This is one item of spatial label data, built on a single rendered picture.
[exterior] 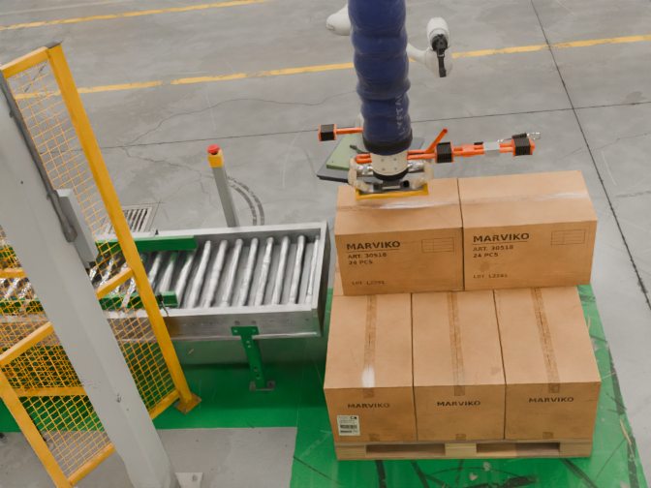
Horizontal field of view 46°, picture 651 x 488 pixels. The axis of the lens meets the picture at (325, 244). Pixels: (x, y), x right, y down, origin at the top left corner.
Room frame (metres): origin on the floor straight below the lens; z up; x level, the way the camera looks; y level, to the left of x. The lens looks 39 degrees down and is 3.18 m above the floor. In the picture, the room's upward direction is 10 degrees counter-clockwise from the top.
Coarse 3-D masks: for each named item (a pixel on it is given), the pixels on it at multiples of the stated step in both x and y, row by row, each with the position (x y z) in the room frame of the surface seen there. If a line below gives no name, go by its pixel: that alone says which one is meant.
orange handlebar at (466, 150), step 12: (336, 132) 3.24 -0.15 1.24; (348, 132) 3.23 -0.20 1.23; (360, 132) 3.22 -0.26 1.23; (468, 144) 2.93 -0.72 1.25; (504, 144) 2.89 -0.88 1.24; (360, 156) 2.99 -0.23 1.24; (408, 156) 2.92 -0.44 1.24; (420, 156) 2.91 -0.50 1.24; (432, 156) 2.90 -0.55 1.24; (468, 156) 2.87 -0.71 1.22
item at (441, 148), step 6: (438, 144) 2.96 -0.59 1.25; (444, 144) 2.95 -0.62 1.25; (450, 144) 2.93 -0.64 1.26; (438, 150) 2.91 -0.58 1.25; (444, 150) 2.91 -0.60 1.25; (450, 150) 2.90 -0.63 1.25; (438, 156) 2.87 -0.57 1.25; (444, 156) 2.87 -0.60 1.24; (450, 156) 2.87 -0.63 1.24; (438, 162) 2.87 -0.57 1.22; (444, 162) 2.87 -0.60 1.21; (450, 162) 2.86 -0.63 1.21
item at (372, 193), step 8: (368, 184) 2.92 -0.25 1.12; (376, 184) 2.87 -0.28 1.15; (400, 184) 2.87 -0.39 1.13; (408, 184) 2.84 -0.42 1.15; (424, 184) 2.85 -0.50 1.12; (360, 192) 2.86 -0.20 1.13; (368, 192) 2.85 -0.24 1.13; (376, 192) 2.84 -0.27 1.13; (384, 192) 2.83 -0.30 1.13; (392, 192) 2.83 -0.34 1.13; (400, 192) 2.82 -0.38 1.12; (408, 192) 2.81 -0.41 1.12; (416, 192) 2.80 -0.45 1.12; (424, 192) 2.79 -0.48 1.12
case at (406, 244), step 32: (352, 192) 3.13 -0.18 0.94; (448, 192) 3.00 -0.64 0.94; (352, 224) 2.88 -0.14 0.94; (384, 224) 2.83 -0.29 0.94; (416, 224) 2.79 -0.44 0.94; (448, 224) 2.75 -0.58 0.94; (352, 256) 2.81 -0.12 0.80; (384, 256) 2.78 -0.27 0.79; (416, 256) 2.75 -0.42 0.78; (448, 256) 2.73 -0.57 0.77; (352, 288) 2.81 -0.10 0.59; (384, 288) 2.78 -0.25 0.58; (416, 288) 2.76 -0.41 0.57; (448, 288) 2.73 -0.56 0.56
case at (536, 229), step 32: (480, 192) 2.96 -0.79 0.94; (512, 192) 2.91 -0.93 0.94; (544, 192) 2.87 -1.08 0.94; (576, 192) 2.83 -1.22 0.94; (480, 224) 2.71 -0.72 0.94; (512, 224) 2.68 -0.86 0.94; (544, 224) 2.65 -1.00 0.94; (576, 224) 2.62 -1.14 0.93; (480, 256) 2.70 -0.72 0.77; (512, 256) 2.67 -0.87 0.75; (544, 256) 2.65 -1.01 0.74; (576, 256) 2.62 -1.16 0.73; (480, 288) 2.70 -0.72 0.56; (512, 288) 2.67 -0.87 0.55
